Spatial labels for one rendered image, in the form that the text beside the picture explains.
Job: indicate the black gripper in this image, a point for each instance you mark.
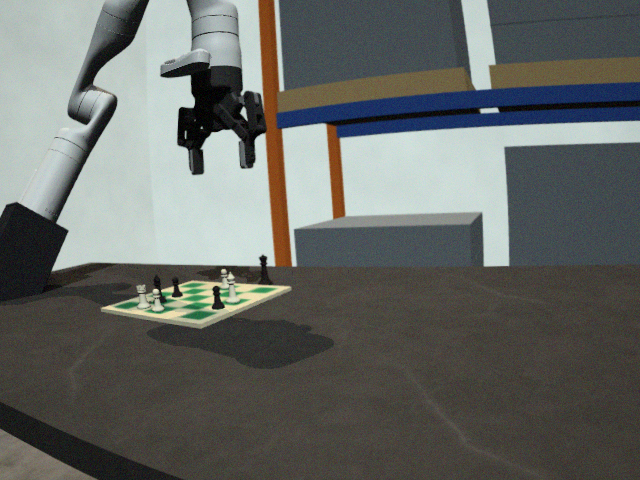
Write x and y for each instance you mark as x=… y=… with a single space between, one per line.
x=222 y=85

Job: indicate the green and cream chessboard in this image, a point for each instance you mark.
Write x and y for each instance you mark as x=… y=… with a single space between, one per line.
x=194 y=308

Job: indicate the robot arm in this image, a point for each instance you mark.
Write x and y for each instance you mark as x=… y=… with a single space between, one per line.
x=214 y=26

